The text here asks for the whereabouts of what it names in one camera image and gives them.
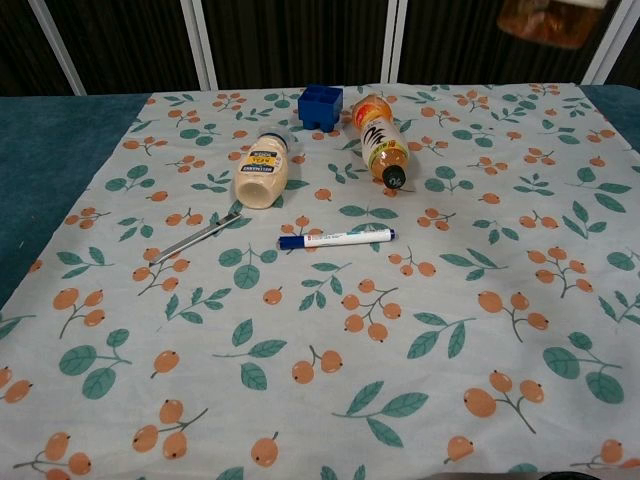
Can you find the blue and white marker pen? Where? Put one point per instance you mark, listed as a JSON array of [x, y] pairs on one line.
[[340, 239]]

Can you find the blue plastic compartment block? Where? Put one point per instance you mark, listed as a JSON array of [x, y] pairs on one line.
[[320, 107]]

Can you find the orange juice bottle black cap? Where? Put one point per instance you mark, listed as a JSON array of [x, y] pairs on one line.
[[380, 140]]

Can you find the white partition frame post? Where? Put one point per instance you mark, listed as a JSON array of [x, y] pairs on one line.
[[393, 40], [605, 57], [199, 45], [57, 45]]

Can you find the mayonnaise jar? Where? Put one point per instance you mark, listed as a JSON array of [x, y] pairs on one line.
[[262, 172]]

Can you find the white fruit print tablecloth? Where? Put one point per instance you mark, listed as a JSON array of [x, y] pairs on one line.
[[320, 350]]

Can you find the brown tea bottle green label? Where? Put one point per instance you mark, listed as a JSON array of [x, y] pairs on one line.
[[545, 22]]

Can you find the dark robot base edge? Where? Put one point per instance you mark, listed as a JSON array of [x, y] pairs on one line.
[[500, 477]]

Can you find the silver utility knife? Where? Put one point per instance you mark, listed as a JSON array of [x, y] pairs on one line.
[[192, 241]]

